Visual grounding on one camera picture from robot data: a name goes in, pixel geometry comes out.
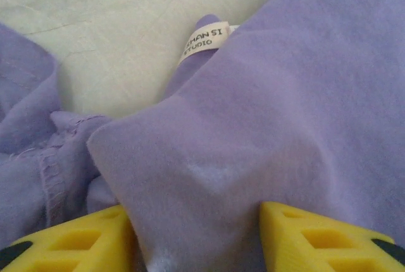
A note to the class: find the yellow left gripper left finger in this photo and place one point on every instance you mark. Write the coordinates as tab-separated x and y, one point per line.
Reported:
63	253

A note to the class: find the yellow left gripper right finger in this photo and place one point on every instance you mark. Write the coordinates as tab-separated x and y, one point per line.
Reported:
316	246

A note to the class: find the purple t-shirt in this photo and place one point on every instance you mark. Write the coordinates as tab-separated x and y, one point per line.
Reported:
269	110

